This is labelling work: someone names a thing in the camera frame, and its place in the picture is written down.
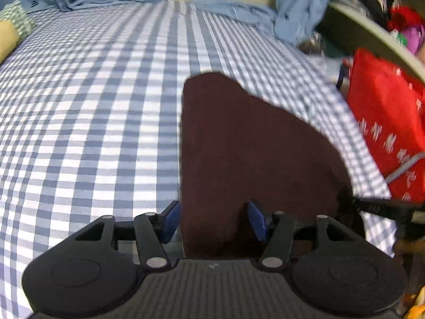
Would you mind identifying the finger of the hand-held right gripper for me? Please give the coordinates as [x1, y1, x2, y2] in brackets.
[339, 195, 425, 240]

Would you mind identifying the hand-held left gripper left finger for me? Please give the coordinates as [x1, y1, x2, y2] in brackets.
[75, 201, 182, 270]

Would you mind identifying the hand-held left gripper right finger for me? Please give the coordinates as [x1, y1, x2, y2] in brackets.
[247, 199, 366, 272]

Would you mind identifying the maroon garment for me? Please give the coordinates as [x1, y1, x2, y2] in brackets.
[179, 71, 366, 260]

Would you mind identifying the red printed bag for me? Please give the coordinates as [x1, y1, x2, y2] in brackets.
[345, 48, 425, 204]

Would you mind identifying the blue white checked bed sheet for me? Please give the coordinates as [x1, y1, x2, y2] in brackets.
[0, 0, 399, 319]

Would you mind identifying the purple toy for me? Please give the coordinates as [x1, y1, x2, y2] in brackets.
[399, 26, 425, 54]

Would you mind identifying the grey shelf board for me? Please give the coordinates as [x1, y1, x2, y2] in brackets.
[327, 0, 425, 84]

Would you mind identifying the red plush toy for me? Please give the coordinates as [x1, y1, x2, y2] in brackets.
[387, 6, 425, 34]

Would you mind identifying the blue star print curtain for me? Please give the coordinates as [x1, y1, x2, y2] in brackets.
[20, 0, 340, 45]

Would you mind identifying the yellow avocado-print pillow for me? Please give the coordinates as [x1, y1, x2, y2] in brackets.
[0, 0, 36, 65]

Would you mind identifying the grey cable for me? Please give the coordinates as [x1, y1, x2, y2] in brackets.
[385, 152, 425, 184]

